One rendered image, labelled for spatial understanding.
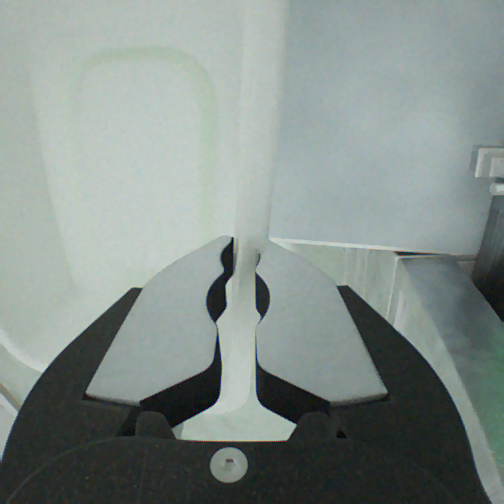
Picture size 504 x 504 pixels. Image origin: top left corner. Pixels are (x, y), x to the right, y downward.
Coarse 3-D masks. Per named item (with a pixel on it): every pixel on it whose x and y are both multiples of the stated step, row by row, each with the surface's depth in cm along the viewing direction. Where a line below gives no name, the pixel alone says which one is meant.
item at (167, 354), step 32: (192, 256) 10; (224, 256) 11; (160, 288) 9; (192, 288) 9; (224, 288) 10; (128, 320) 8; (160, 320) 8; (192, 320) 8; (128, 352) 7; (160, 352) 7; (192, 352) 7; (96, 384) 6; (128, 384) 6; (160, 384) 6; (192, 384) 6; (192, 416) 7
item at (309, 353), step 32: (288, 256) 10; (256, 288) 10; (288, 288) 9; (320, 288) 9; (288, 320) 8; (320, 320) 8; (352, 320) 8; (256, 352) 7; (288, 352) 7; (320, 352) 7; (352, 352) 7; (256, 384) 7; (288, 384) 6; (320, 384) 6; (352, 384) 6; (288, 416) 7
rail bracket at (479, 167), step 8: (472, 152) 33; (480, 152) 31; (488, 152) 31; (496, 152) 31; (472, 160) 33; (480, 160) 32; (488, 160) 30; (496, 160) 30; (472, 168) 33; (480, 168) 32; (488, 168) 31; (496, 168) 30; (480, 176) 33; (488, 176) 31; (496, 176) 30; (496, 184) 24; (496, 192) 24
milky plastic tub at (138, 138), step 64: (0, 0) 8; (64, 0) 10; (128, 0) 10; (192, 0) 11; (256, 0) 7; (0, 64) 12; (64, 64) 14; (128, 64) 14; (192, 64) 14; (256, 64) 8; (0, 128) 14; (64, 128) 16; (128, 128) 16; (192, 128) 15; (256, 128) 8; (0, 192) 15; (64, 192) 18; (128, 192) 18; (192, 192) 17; (256, 192) 9; (0, 256) 15; (64, 256) 21; (128, 256) 20; (256, 256) 11; (0, 320) 16; (64, 320) 20; (256, 320) 12
